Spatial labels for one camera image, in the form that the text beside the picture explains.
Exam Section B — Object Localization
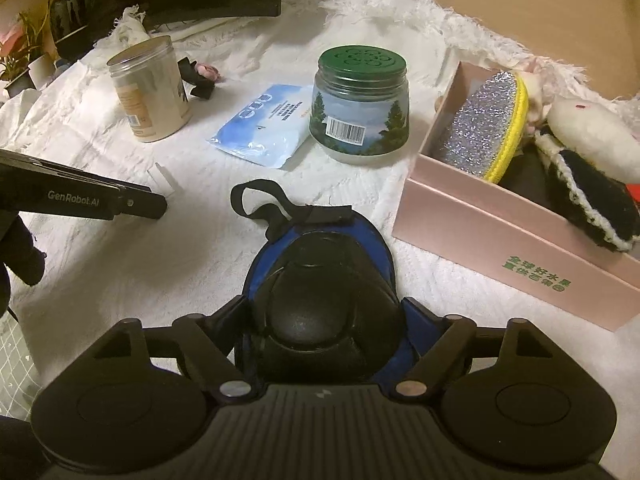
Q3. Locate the pink plush toy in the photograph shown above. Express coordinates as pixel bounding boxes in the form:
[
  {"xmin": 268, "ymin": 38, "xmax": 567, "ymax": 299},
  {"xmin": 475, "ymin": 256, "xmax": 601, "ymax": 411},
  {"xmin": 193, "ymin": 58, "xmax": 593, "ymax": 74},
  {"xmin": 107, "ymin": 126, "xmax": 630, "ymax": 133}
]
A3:
[{"xmin": 519, "ymin": 56, "xmax": 559, "ymax": 129}]

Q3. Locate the clear plastic jar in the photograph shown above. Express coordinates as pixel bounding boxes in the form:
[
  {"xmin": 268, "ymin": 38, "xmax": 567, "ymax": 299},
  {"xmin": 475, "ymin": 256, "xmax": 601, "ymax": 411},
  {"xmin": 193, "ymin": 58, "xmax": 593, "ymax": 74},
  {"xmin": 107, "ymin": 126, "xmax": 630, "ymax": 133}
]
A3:
[{"xmin": 107, "ymin": 36, "xmax": 194, "ymax": 144}]

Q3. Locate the green cutting mat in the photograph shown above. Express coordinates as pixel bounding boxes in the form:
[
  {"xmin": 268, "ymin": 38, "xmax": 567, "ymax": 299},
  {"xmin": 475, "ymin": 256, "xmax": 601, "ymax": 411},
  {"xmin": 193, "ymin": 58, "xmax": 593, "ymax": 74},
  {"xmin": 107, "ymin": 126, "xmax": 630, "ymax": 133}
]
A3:
[{"xmin": 0, "ymin": 317, "xmax": 49, "ymax": 406}]

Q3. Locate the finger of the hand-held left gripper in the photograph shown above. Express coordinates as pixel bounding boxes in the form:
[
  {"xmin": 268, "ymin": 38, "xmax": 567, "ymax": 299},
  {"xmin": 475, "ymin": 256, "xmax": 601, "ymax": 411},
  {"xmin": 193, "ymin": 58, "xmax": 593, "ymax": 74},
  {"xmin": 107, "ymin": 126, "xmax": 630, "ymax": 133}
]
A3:
[{"xmin": 0, "ymin": 149, "xmax": 169, "ymax": 221}]

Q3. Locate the potted plant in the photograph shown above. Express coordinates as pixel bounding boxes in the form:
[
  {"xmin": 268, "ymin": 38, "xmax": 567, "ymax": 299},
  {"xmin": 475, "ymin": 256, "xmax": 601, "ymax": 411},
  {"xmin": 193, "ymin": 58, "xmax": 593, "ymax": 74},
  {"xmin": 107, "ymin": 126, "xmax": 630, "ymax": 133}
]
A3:
[{"xmin": 0, "ymin": 10, "xmax": 57, "ymax": 99}]

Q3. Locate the clear plastic piece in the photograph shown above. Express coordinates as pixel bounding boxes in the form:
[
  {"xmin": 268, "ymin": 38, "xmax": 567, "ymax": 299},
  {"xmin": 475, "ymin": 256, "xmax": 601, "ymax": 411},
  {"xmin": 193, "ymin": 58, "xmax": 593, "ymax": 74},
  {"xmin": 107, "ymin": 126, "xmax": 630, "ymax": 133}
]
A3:
[{"xmin": 147, "ymin": 162, "xmax": 177, "ymax": 199}]

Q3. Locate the pink cardboard box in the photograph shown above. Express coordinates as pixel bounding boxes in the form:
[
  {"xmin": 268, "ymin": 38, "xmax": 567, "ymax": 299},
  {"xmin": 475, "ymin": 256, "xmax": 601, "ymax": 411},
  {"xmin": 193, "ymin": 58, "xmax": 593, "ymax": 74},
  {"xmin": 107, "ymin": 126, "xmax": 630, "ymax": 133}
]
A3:
[{"xmin": 391, "ymin": 60, "xmax": 640, "ymax": 332}]

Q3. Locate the large black knit slipper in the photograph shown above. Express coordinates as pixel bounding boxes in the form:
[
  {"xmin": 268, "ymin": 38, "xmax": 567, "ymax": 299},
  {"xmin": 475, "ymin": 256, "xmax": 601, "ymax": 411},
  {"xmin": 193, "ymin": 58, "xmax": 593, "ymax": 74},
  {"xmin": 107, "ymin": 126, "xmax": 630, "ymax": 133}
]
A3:
[{"xmin": 537, "ymin": 132, "xmax": 640, "ymax": 253}]

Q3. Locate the black blue knee pad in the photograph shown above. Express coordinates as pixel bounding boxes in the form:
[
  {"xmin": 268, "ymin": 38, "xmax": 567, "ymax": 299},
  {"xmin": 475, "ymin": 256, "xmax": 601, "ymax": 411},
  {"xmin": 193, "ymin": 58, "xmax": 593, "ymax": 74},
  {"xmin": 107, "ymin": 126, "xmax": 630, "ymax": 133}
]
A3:
[{"xmin": 230, "ymin": 180, "xmax": 427, "ymax": 387}]

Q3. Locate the blue plastic packet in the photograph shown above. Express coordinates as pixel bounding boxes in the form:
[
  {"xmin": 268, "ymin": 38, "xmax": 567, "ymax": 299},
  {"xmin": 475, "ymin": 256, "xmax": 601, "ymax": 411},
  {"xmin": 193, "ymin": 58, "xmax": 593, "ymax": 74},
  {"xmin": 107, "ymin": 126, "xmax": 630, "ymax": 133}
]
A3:
[{"xmin": 207, "ymin": 83, "xmax": 314, "ymax": 171}]

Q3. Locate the white plush toy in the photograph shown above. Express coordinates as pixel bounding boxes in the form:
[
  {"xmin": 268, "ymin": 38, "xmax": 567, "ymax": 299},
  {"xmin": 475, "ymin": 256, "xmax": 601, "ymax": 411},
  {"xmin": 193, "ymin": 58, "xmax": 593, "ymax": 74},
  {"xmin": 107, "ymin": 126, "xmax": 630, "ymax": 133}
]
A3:
[{"xmin": 546, "ymin": 96, "xmax": 640, "ymax": 184}]

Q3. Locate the person's left hand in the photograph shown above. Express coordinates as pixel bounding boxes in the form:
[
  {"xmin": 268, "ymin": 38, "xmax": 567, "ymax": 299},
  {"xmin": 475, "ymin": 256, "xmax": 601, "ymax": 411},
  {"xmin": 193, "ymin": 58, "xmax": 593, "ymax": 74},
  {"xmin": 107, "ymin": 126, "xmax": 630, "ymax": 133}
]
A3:
[{"xmin": 0, "ymin": 211, "xmax": 47, "ymax": 322}]

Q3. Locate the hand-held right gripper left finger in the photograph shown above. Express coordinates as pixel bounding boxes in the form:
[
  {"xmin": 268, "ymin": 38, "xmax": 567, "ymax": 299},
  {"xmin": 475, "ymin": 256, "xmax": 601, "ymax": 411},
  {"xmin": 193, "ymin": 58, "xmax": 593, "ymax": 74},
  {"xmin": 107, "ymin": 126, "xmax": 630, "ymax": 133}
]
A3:
[{"xmin": 92, "ymin": 295, "xmax": 254, "ymax": 399}]

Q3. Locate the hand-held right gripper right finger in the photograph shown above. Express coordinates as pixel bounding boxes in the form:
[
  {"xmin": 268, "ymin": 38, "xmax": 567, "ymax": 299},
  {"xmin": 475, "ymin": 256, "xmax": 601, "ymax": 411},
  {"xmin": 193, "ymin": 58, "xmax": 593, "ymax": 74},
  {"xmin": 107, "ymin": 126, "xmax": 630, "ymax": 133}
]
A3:
[{"xmin": 392, "ymin": 298, "xmax": 562, "ymax": 396}]

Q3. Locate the small black knit slipper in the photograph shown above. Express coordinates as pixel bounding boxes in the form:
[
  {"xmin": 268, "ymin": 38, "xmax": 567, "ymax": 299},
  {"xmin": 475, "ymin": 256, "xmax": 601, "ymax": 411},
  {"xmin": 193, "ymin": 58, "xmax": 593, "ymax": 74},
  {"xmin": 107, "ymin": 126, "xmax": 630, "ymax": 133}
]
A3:
[{"xmin": 500, "ymin": 152, "xmax": 566, "ymax": 211}]

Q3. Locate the yellow-edged scrubbing sponge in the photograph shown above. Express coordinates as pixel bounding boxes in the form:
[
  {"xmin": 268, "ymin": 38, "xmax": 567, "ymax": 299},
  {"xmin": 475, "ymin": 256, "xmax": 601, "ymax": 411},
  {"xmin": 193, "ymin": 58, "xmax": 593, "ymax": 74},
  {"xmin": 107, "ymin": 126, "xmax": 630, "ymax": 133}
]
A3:
[{"xmin": 440, "ymin": 71, "xmax": 530, "ymax": 184}]

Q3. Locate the green-lid glass jar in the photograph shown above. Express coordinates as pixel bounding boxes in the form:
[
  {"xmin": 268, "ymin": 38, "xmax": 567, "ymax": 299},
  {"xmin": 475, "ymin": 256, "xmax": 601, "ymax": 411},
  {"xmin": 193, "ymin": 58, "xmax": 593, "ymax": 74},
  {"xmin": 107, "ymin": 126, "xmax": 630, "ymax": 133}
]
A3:
[{"xmin": 308, "ymin": 46, "xmax": 411, "ymax": 164}]

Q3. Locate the white textured blanket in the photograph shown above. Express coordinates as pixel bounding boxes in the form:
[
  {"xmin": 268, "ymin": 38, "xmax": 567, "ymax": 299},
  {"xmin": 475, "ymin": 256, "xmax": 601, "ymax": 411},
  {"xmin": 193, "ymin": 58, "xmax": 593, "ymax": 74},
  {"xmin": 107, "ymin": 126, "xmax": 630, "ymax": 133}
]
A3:
[{"xmin": 0, "ymin": 0, "xmax": 640, "ymax": 411}]

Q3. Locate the pink flower black ribbon clip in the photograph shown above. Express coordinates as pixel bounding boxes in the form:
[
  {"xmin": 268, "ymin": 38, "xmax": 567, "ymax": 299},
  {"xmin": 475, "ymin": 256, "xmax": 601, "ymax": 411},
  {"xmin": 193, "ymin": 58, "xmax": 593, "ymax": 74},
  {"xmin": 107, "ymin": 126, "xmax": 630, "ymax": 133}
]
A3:
[{"xmin": 178, "ymin": 57, "xmax": 225, "ymax": 101}]

